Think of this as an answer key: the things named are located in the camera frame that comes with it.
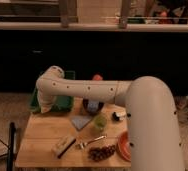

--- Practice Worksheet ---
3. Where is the blue grey cloth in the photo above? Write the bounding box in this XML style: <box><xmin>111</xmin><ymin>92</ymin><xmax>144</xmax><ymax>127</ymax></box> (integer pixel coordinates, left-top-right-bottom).
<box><xmin>71</xmin><ymin>116</ymin><xmax>92</xmax><ymax>131</ymax></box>

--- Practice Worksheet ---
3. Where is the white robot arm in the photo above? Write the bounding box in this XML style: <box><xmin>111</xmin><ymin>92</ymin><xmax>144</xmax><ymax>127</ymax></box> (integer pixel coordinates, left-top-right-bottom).
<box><xmin>36</xmin><ymin>66</ymin><xmax>185</xmax><ymax>171</ymax></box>

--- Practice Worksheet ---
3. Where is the dark round bowl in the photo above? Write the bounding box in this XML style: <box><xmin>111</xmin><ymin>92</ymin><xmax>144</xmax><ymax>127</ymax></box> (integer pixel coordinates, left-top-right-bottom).
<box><xmin>82</xmin><ymin>99</ymin><xmax>104</xmax><ymax>115</ymax></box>

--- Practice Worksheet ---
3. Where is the green plastic cup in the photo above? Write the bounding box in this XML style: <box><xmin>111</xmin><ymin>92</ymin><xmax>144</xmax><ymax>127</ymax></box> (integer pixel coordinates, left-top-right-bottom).
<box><xmin>93</xmin><ymin>115</ymin><xmax>107</xmax><ymax>131</ymax></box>

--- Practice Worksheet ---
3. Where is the black chair frame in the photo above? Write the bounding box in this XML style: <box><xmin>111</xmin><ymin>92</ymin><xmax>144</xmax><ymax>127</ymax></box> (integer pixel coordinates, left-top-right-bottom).
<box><xmin>0</xmin><ymin>122</ymin><xmax>16</xmax><ymax>171</ymax></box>

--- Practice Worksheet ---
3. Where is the orange ceramic bowl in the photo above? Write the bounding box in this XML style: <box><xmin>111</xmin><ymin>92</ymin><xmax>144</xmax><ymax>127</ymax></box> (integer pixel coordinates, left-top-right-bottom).
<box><xmin>117</xmin><ymin>131</ymin><xmax>131</xmax><ymax>162</ymax></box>

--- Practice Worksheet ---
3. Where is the white handled dish brush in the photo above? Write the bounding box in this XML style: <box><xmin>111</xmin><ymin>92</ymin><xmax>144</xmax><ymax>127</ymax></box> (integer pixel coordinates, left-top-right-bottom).
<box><xmin>112</xmin><ymin>112</ymin><xmax>126</xmax><ymax>121</ymax></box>

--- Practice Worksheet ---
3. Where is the orange lidded spice jar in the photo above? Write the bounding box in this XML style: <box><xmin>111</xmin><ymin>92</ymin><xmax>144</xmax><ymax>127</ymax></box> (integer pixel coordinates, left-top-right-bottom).
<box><xmin>92</xmin><ymin>74</ymin><xmax>103</xmax><ymax>81</ymax></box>

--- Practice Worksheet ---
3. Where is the bunch of dark grapes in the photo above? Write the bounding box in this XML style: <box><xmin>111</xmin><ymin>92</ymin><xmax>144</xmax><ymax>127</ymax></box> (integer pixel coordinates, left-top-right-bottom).
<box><xmin>88</xmin><ymin>145</ymin><xmax>116</xmax><ymax>162</ymax></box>

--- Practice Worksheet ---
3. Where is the green plastic tray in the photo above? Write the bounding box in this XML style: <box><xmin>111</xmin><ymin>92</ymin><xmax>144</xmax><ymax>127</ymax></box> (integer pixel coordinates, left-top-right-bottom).
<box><xmin>30</xmin><ymin>70</ymin><xmax>75</xmax><ymax>113</ymax></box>

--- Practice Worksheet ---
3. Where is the silver metal fork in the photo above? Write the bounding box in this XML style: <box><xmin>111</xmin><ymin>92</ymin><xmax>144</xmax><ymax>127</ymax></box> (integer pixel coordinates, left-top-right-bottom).
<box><xmin>75</xmin><ymin>135</ymin><xmax>107</xmax><ymax>149</ymax></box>

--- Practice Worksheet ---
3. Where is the blue sponge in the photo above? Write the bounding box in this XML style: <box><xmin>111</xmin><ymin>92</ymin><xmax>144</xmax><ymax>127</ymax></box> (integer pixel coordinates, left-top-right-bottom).
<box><xmin>87</xmin><ymin>100</ymin><xmax>99</xmax><ymax>113</ymax></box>

